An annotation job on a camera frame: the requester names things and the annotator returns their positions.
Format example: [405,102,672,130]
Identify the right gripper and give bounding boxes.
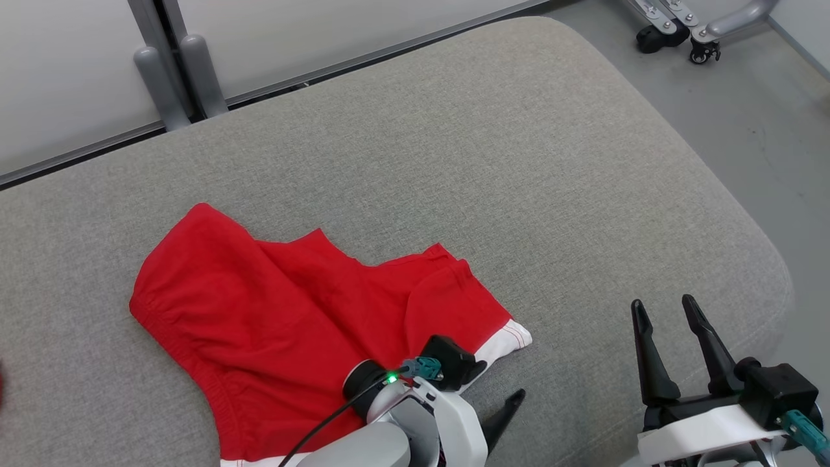
[630,293,792,467]

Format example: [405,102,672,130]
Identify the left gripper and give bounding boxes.
[388,376,527,467]

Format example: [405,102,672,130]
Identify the red Bulls print shorts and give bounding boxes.
[129,202,534,467]

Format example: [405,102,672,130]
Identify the black chair caster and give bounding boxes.
[689,39,722,66]
[636,19,689,54]

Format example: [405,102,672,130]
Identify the silver chair star base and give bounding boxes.
[622,0,779,45]

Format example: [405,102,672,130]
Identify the grey rounded foot cap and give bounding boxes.
[134,45,193,132]
[179,34,230,119]

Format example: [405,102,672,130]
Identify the grey wall base rail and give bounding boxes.
[0,0,552,190]

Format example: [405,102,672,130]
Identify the grey metal partition post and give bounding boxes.
[127,0,190,72]

